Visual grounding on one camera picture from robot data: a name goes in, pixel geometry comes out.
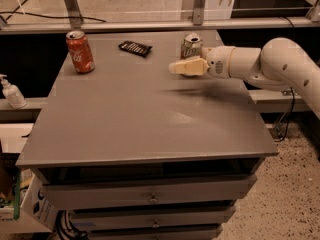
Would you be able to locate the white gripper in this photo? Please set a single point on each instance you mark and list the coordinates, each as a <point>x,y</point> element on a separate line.
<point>218,61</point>

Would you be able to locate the white cardboard box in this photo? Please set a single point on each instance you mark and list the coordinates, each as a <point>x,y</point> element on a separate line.
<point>33,213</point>

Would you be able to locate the metal frame rail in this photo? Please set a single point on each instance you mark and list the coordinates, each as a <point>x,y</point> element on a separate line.
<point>53,16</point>

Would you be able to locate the white pump bottle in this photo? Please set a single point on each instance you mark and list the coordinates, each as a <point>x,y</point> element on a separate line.
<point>12,93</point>

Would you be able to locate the grey drawer cabinet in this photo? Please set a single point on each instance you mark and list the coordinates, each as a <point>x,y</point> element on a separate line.
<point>134,152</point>

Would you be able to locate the red coke can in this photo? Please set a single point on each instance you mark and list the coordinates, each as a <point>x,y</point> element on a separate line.
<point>80,51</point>

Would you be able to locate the black snack packet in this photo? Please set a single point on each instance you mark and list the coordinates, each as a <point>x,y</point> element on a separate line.
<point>135,48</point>

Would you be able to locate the green white 7up can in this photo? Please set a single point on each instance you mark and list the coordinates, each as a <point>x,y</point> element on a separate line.
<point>191,45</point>

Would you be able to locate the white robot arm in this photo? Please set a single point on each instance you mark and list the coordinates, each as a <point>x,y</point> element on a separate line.
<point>279,65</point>

